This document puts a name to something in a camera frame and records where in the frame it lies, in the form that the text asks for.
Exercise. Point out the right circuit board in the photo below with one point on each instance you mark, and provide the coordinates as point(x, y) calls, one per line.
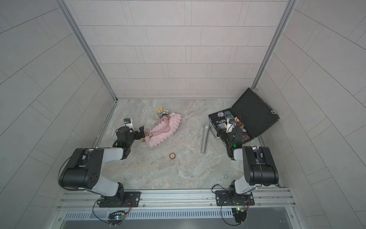
point(239, 215)

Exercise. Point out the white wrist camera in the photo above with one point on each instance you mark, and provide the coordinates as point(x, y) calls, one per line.
point(128, 123)
point(230, 124)

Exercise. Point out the aluminium mounting rail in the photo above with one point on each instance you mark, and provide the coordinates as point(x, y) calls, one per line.
point(154, 199)

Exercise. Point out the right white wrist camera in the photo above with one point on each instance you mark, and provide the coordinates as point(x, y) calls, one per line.
point(230, 124)

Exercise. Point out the small copper tape roll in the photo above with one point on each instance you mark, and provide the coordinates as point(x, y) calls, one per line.
point(172, 156)

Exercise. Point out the left circuit board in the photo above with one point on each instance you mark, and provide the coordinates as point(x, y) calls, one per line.
point(116, 218)

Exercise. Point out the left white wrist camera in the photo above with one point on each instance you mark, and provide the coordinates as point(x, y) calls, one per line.
point(128, 123)

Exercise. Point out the pink quilted bag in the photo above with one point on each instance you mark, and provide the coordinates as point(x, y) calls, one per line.
point(166, 127)

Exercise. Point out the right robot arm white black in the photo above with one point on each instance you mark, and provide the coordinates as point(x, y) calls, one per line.
point(258, 166)

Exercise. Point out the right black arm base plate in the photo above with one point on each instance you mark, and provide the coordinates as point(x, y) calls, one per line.
point(224, 198)

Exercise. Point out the circuit board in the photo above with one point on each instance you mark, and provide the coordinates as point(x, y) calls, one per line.
point(116, 218)
point(239, 215)

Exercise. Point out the black poker chip case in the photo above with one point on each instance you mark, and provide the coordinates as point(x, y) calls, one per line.
point(253, 117)

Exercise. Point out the grey metal cylinder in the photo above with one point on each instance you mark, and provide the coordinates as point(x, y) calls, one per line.
point(205, 136)

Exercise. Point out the yellow duck keychain charm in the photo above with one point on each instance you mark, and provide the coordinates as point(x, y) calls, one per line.
point(163, 112)

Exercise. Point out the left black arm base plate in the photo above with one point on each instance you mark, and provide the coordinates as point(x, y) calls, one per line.
point(128, 199)

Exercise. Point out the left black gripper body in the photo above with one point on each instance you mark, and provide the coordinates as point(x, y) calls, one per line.
point(136, 136)

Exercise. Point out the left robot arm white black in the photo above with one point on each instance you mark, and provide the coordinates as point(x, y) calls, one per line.
point(83, 170)

